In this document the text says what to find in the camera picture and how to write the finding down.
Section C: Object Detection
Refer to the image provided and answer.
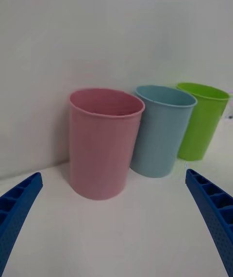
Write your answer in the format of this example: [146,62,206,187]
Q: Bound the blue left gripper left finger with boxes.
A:
[0,171,43,277]

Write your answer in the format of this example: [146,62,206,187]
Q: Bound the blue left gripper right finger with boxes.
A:
[185,168,233,277]

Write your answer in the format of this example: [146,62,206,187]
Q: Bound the green plastic waste bin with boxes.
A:
[176,81,230,162]

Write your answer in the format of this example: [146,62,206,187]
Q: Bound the pale blue plastic waste bin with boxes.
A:
[130,84,198,179]

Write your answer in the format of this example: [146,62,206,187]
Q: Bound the pink plastic waste bin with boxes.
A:
[68,88,146,201]

